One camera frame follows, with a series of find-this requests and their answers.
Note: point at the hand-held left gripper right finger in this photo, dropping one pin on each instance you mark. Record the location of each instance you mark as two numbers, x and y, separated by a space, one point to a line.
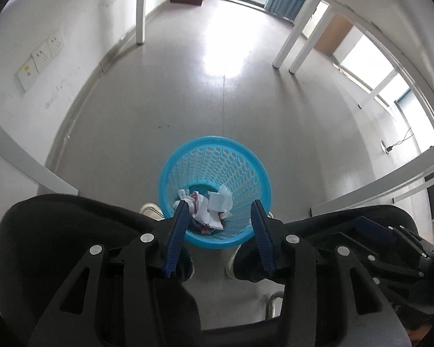
264 238

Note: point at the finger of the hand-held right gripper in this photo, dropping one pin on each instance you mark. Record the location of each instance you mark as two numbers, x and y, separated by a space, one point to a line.
350 240
374 227

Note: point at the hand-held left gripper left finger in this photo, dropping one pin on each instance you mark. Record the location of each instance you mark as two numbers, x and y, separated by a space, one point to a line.
175 238

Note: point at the pink white paper wrapper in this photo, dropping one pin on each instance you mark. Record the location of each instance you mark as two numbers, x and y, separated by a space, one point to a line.
200 208

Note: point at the blue plastic basket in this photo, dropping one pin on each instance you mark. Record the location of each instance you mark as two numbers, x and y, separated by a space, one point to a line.
217 162

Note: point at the white table leg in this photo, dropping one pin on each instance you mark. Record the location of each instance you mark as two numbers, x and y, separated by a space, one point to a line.
141 7
378 90
294 32
309 43

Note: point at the blue curtain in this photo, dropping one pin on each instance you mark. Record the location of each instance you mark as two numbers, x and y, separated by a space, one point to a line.
287 1

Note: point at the metal chair frame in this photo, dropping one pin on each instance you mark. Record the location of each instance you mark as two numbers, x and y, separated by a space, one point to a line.
273 303

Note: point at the white wall socket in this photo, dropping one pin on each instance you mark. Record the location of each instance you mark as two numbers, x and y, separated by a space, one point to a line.
55 43
41 61
27 77

